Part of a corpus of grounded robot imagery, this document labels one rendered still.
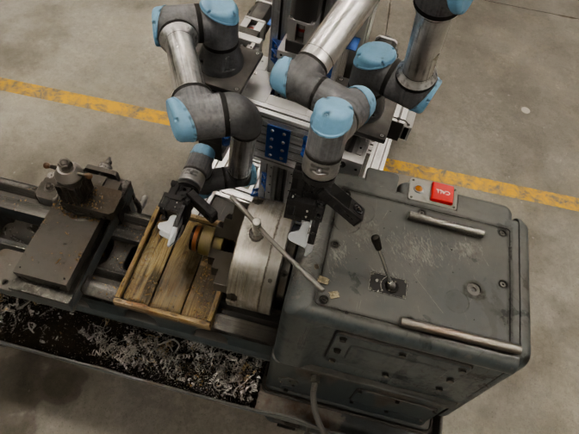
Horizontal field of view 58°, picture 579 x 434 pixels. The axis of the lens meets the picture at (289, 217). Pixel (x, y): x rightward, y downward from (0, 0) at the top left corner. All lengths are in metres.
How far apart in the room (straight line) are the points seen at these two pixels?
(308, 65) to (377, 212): 0.48
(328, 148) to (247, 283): 0.50
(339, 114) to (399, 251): 0.51
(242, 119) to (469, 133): 2.36
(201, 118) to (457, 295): 0.77
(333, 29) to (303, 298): 0.60
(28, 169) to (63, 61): 0.86
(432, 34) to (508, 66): 2.79
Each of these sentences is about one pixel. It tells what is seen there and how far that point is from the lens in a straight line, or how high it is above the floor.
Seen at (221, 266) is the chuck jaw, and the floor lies 1.11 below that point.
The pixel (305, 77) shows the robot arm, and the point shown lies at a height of 1.66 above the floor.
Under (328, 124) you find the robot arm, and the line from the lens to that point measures 0.95.
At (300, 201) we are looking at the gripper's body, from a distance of 1.07.
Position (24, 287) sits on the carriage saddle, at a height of 0.92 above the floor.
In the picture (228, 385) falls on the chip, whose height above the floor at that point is 0.57.
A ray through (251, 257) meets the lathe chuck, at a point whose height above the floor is 1.21.
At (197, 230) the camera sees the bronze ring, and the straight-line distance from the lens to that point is 1.48.
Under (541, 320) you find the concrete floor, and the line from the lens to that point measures 2.98.
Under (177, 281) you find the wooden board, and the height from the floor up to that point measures 0.88.
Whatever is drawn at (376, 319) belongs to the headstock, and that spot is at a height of 1.26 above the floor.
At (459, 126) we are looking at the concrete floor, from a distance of 3.55.
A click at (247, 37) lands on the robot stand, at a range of 2.03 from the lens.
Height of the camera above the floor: 2.38
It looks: 57 degrees down
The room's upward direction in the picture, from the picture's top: 10 degrees clockwise
